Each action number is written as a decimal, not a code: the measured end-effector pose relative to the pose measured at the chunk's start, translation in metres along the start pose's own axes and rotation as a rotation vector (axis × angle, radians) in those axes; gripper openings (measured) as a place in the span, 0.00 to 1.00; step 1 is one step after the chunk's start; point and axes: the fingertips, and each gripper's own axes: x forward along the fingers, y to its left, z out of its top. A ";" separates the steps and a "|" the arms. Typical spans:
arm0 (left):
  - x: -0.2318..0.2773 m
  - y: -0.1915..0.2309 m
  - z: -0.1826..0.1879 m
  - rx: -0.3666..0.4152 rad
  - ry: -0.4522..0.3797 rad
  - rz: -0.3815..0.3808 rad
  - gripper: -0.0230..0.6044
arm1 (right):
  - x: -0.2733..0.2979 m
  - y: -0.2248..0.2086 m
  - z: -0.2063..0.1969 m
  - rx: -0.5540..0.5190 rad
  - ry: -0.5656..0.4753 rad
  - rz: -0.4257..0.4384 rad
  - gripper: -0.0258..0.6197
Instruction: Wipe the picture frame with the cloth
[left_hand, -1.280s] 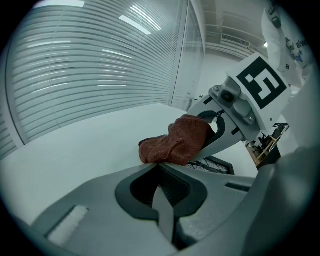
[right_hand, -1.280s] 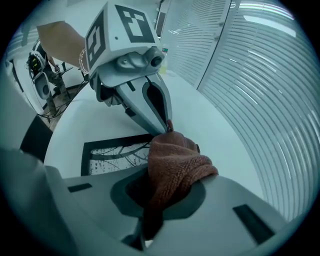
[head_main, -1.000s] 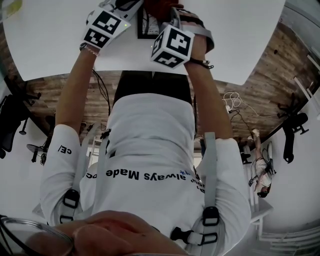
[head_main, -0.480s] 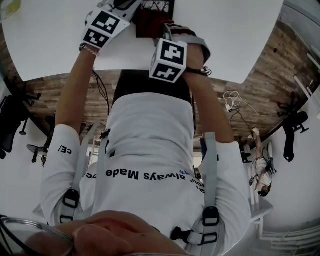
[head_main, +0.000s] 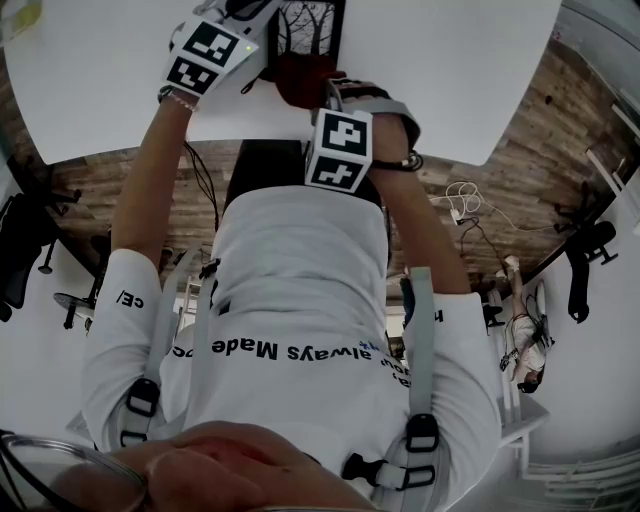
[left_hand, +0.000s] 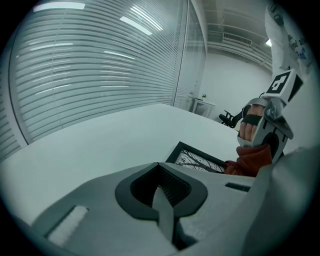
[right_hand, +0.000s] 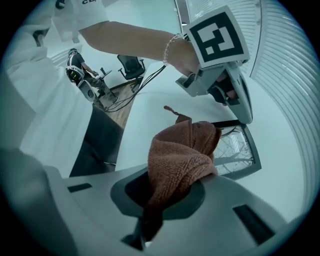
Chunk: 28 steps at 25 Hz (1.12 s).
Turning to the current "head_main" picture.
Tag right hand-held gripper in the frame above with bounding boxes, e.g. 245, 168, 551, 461
303, 76, 422, 194

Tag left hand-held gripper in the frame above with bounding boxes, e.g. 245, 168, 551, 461
159, 0, 284, 99

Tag dark red cloth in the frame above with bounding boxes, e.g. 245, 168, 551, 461
273, 53, 347, 110

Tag black picture frame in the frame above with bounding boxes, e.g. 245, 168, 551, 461
266, 0, 347, 82

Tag person's left forearm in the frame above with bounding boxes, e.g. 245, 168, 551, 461
110, 92, 201, 274

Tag person's right forearm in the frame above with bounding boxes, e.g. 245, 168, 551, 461
369, 113, 474, 300

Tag black wrist band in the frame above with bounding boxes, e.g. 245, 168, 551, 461
371, 151, 425, 174

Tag person's black trousers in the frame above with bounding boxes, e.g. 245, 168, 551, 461
224, 139, 389, 209

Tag person's white printed shirt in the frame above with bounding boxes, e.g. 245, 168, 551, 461
79, 188, 504, 501

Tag black office chair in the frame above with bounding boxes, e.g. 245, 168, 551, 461
553, 183, 620, 325
0, 189, 84, 325

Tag white shelf unit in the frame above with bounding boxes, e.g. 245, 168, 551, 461
583, 87, 640, 229

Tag round chair base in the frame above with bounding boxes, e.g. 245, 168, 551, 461
52, 291, 97, 331

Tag person's face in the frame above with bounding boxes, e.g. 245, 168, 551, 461
49, 420, 386, 512

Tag white slatted rack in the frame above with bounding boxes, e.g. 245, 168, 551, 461
499, 394, 640, 484

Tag person's clear-rimmed glasses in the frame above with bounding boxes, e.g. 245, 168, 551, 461
0, 428, 152, 512

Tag beaded wrist bracelet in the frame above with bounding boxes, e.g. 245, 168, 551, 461
156, 84, 201, 114

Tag thin black hanging cable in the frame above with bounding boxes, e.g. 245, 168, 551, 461
181, 141, 222, 232

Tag white cable bundle with plug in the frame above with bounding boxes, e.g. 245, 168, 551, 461
428, 180, 557, 232

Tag grey harness shoulder strap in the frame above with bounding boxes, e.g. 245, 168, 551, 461
118, 243, 222, 450
341, 266, 442, 492

